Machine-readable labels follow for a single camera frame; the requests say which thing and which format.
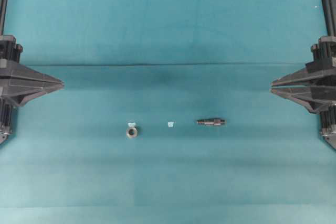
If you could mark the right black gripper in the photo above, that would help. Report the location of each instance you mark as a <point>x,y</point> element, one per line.
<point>318,99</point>

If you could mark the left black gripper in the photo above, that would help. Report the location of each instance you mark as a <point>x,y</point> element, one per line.
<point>11,69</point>

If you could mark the dark metal threaded shaft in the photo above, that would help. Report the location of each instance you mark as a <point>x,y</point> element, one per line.
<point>211,122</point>

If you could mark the right black base frame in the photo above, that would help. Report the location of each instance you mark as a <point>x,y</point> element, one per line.
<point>329,7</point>

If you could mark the black base frame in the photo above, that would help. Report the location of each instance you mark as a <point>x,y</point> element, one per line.
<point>3,7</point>
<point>329,7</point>

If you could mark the left black base frame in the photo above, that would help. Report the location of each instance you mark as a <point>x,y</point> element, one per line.
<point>3,7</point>

